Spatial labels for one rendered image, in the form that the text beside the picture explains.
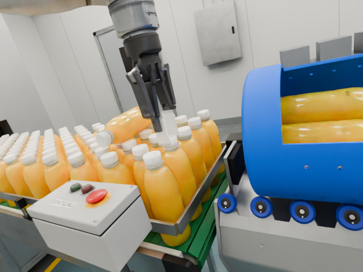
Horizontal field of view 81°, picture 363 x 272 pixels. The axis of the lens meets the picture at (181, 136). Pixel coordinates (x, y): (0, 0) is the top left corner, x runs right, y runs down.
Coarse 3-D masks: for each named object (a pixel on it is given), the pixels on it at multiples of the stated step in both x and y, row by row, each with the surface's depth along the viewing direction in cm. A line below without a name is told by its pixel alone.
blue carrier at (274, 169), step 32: (320, 64) 44; (352, 64) 43; (256, 96) 37; (256, 128) 36; (256, 160) 36; (288, 160) 34; (320, 160) 32; (352, 160) 30; (256, 192) 42; (288, 192) 38; (320, 192) 35; (352, 192) 33
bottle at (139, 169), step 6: (138, 162) 50; (138, 168) 50; (144, 168) 49; (138, 174) 50; (138, 180) 50; (138, 186) 51; (144, 192) 51; (144, 198) 52; (144, 204) 53; (150, 210) 53; (150, 216) 54
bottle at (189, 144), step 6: (180, 138) 56; (186, 138) 55; (192, 138) 57; (180, 144) 56; (186, 144) 55; (192, 144) 55; (198, 144) 57; (186, 150) 55; (192, 150) 55; (198, 150) 56; (192, 156) 55; (198, 156) 56; (192, 162) 56; (198, 162) 56; (204, 162) 59; (198, 168) 57; (204, 168) 58; (198, 174) 57; (204, 174) 58; (198, 180) 57; (198, 186) 58; (210, 192) 61; (204, 198) 59
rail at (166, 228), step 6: (0, 192) 84; (6, 198) 83; (12, 198) 80; (24, 198) 74; (30, 198) 72; (36, 198) 71; (30, 204) 74; (156, 222) 45; (162, 222) 45; (168, 222) 44; (156, 228) 46; (162, 228) 45; (168, 228) 44; (174, 228) 44; (168, 234) 45; (174, 234) 44
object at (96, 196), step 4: (92, 192) 37; (96, 192) 36; (100, 192) 36; (104, 192) 36; (88, 196) 36; (92, 196) 35; (96, 196) 35; (100, 196) 35; (104, 196) 35; (88, 200) 35; (92, 200) 34; (96, 200) 34; (100, 200) 36
